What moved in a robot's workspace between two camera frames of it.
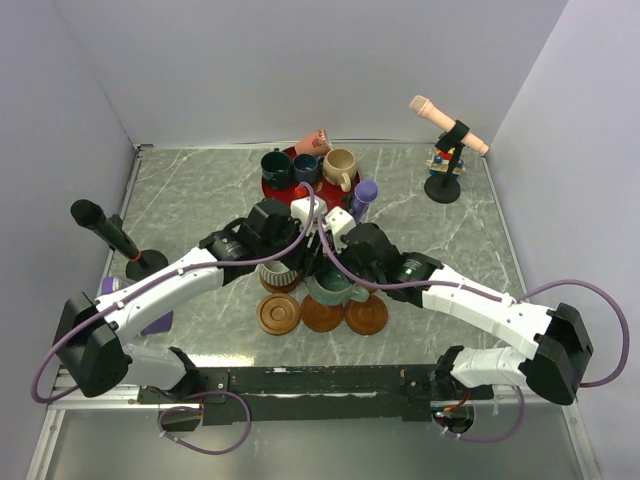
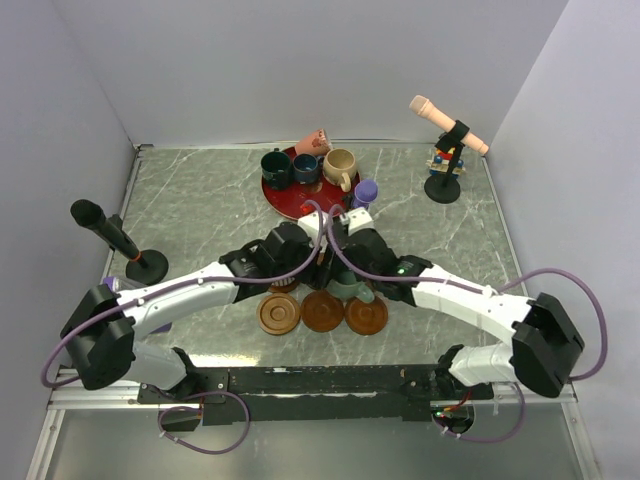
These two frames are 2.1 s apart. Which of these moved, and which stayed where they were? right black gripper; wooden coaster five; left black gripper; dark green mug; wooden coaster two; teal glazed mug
Moved: teal glazed mug; left black gripper
Stayed: wooden coaster five; right black gripper; dark green mug; wooden coaster two
